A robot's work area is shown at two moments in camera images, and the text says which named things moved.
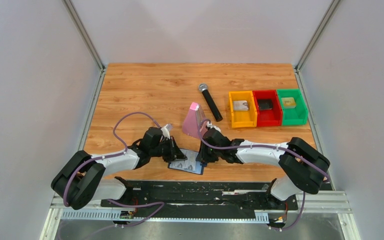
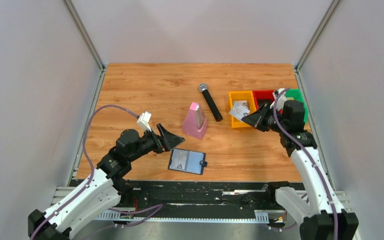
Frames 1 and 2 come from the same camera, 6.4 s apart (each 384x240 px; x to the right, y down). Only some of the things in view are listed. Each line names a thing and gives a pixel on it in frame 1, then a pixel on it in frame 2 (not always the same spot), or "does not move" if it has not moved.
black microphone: (203, 88) does not move
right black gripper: (203, 157) to (256, 119)
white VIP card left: (177, 164) does not move
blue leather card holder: (190, 164) does not move
